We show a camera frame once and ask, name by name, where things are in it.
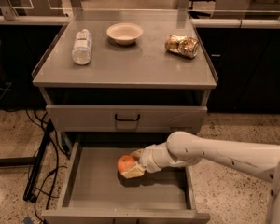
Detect grey drawer cabinet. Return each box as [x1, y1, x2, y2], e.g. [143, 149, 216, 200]
[31, 8, 218, 224]

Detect open grey middle drawer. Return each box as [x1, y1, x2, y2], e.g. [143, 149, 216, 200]
[42, 143, 210, 224]

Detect white paper bowl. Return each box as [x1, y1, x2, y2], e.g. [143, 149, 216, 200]
[106, 23, 143, 46]

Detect black drawer handle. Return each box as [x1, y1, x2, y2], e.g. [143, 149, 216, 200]
[114, 114, 141, 122]

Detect orange fruit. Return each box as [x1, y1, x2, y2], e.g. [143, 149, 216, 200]
[117, 155, 136, 173]

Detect black table leg frame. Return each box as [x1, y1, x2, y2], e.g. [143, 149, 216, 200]
[0, 120, 54, 203]

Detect crumpled gold snack bag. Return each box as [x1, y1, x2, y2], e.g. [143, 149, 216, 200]
[164, 35, 199, 59]

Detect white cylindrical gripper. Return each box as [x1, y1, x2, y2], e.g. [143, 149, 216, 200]
[120, 143, 173, 179]

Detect clear plastic water bottle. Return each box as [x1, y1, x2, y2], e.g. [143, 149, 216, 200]
[72, 29, 92, 65]

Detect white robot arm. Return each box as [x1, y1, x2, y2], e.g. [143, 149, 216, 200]
[119, 131, 280, 224]

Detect closed grey top drawer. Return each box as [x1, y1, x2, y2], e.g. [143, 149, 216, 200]
[47, 105, 207, 133]

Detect black floor cables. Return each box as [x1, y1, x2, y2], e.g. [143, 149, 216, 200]
[24, 108, 72, 224]

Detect white horizontal rail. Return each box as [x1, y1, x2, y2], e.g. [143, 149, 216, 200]
[0, 15, 280, 30]

